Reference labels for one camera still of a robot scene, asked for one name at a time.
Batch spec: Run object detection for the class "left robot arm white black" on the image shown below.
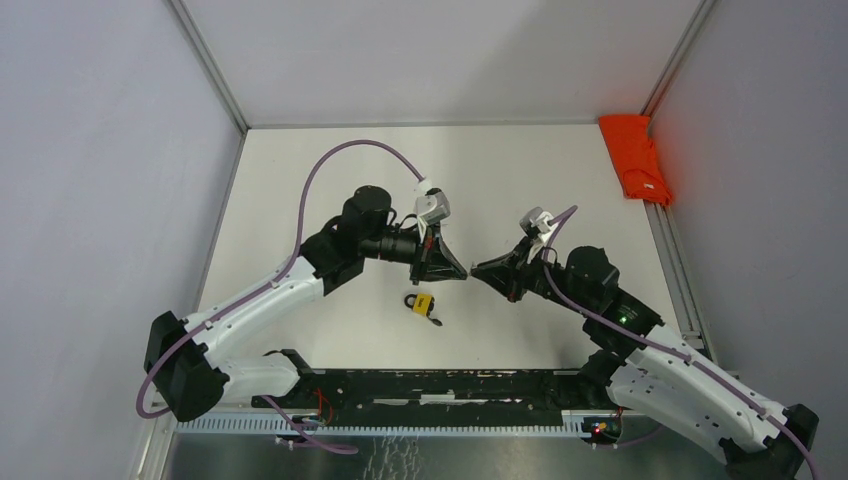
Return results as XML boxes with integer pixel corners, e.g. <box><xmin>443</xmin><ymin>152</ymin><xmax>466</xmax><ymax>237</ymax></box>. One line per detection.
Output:
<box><xmin>143</xmin><ymin>185</ymin><xmax>468</xmax><ymax>422</ymax></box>

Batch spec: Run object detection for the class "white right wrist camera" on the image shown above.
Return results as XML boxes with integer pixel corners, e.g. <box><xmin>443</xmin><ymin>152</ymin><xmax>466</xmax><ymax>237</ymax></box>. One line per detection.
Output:
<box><xmin>519</xmin><ymin>207</ymin><xmax>556</xmax><ymax>263</ymax></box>

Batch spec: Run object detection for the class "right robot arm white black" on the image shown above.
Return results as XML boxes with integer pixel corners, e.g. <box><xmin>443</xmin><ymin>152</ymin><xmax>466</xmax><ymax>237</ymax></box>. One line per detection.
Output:
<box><xmin>471</xmin><ymin>239</ymin><xmax>819</xmax><ymax>479</ymax></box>

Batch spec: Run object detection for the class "orange folded cloth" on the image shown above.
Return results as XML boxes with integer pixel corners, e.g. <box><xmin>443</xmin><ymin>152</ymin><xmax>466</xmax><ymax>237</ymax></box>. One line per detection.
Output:
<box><xmin>598</xmin><ymin>114</ymin><xmax>674</xmax><ymax>207</ymax></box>

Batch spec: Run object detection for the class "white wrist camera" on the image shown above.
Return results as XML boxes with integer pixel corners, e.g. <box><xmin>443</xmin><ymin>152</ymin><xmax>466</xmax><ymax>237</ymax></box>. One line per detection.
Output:
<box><xmin>413</xmin><ymin>178</ymin><xmax>451</xmax><ymax>245</ymax></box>
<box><xmin>519</xmin><ymin>207</ymin><xmax>556</xmax><ymax>263</ymax></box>

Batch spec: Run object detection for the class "yellow padlock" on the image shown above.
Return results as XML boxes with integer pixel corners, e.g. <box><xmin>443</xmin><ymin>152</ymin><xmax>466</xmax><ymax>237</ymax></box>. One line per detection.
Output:
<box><xmin>404</xmin><ymin>293</ymin><xmax>443</xmax><ymax>327</ymax></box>

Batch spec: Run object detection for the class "slotted cable duct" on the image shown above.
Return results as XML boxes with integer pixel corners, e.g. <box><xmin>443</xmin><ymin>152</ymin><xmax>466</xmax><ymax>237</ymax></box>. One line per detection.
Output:
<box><xmin>173</xmin><ymin>414</ymin><xmax>591</xmax><ymax>439</ymax></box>

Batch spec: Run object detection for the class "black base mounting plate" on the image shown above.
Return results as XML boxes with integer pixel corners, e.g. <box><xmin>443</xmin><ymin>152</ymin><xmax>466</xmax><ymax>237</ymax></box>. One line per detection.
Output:
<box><xmin>251</xmin><ymin>369</ymin><xmax>623</xmax><ymax>430</ymax></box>

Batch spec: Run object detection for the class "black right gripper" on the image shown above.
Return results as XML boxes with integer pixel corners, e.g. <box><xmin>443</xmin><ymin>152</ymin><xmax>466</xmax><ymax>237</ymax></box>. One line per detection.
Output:
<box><xmin>474</xmin><ymin>235</ymin><xmax>593</xmax><ymax>315</ymax></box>

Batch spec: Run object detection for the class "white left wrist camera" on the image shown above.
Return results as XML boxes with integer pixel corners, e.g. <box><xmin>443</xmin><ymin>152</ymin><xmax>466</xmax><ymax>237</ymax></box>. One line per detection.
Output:
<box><xmin>413</xmin><ymin>178</ymin><xmax>451</xmax><ymax>245</ymax></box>

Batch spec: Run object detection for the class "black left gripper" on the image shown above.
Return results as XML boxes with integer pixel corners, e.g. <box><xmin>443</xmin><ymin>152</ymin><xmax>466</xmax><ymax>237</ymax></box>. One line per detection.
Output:
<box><xmin>361</xmin><ymin>218</ymin><xmax>467</xmax><ymax>285</ymax></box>

